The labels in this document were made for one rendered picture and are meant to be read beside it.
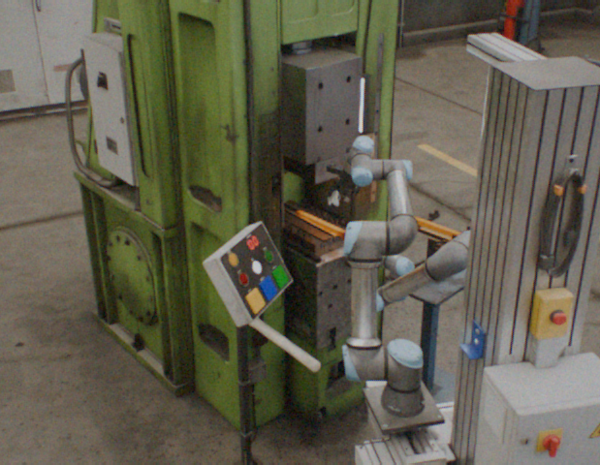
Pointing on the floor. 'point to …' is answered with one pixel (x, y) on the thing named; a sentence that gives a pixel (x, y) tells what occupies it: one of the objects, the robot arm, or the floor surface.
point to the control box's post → (244, 391)
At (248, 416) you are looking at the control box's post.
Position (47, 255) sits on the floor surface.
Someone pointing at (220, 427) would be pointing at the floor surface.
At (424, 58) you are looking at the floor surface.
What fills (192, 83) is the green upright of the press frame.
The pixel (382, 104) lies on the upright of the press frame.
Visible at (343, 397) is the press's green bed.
